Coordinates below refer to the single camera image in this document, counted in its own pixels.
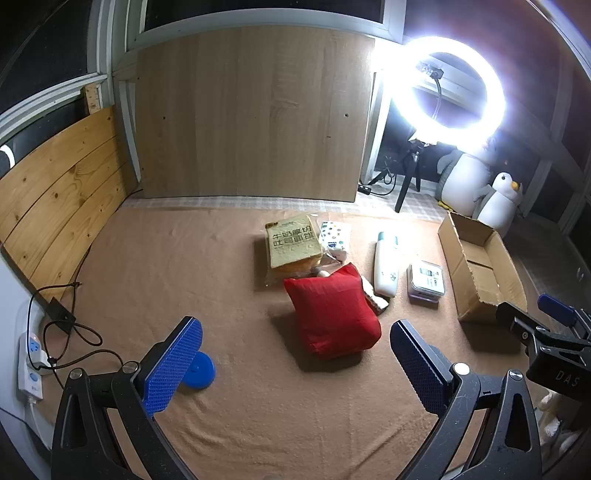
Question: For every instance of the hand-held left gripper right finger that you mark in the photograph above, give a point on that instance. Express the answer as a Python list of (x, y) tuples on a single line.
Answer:
[(420, 364)]

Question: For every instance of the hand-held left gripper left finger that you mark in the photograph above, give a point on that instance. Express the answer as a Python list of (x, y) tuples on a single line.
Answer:
[(171, 364)]

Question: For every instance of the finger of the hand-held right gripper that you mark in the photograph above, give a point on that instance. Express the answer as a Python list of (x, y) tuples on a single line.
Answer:
[(556, 305), (517, 321)]

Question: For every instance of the cardboard box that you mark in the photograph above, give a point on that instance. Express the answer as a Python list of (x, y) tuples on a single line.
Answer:
[(503, 272)]

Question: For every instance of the red fabric pouch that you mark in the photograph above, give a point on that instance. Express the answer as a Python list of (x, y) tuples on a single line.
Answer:
[(332, 309)]

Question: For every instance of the dotted tissue pack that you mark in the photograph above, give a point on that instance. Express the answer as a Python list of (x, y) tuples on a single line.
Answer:
[(334, 237)]

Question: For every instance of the sliced bread packet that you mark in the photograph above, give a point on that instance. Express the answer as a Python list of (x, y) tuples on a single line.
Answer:
[(291, 244)]

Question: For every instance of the blue round disc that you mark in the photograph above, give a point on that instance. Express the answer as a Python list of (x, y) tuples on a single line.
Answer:
[(201, 371)]

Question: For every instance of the white plush toy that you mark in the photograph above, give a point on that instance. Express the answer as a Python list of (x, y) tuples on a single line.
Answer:
[(551, 415)]

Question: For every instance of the striped snack packet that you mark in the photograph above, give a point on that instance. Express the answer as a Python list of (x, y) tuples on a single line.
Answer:
[(376, 302)]

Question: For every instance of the small clear plastic box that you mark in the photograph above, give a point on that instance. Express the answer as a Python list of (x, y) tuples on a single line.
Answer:
[(427, 279)]

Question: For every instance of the white lotion bottle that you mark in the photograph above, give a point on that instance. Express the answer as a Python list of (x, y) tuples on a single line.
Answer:
[(385, 272)]

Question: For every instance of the small penguin plush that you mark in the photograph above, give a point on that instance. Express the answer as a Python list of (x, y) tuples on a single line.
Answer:
[(501, 198)]

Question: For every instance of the small beige item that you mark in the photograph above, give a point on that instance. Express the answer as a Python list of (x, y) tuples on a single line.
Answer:
[(322, 273)]

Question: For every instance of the white power strip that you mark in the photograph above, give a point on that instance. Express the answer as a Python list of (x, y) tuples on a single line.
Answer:
[(27, 369)]

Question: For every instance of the large penguin plush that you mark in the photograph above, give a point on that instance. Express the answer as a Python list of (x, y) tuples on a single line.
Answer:
[(466, 180)]

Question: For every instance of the black power strip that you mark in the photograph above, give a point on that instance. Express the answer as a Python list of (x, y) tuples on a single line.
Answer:
[(364, 189)]

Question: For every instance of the black tripod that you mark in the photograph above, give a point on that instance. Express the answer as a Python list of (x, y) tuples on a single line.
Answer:
[(411, 161)]

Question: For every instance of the pine plank headboard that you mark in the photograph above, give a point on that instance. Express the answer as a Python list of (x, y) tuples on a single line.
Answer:
[(55, 194)]

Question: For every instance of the large light wooden board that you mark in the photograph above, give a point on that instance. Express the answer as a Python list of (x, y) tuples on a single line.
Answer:
[(254, 115)]

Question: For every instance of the black phone clamp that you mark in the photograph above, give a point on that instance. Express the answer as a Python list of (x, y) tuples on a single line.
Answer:
[(429, 70)]

